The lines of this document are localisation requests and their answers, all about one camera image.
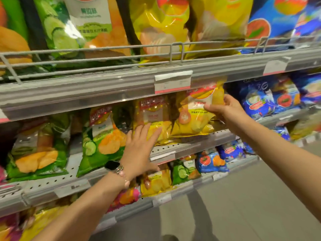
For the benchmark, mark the person's right hand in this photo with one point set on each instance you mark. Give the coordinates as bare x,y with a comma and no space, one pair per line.
232,115

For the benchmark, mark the person's left hand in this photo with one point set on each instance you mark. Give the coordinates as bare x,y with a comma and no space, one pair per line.
139,155

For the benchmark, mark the person's left forearm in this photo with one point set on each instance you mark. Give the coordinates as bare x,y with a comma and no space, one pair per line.
80,213

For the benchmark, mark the person's right forearm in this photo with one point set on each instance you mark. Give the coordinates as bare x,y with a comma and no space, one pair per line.
283,160

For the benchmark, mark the person's left black shoe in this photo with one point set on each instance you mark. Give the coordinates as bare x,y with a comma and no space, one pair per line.
170,238

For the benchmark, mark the white price tag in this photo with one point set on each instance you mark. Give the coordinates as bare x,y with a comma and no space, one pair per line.
105,224
72,188
275,66
173,82
162,200
163,157
284,120
3,115
220,176

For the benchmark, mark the black smart watch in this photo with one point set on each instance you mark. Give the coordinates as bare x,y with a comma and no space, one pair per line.
112,165

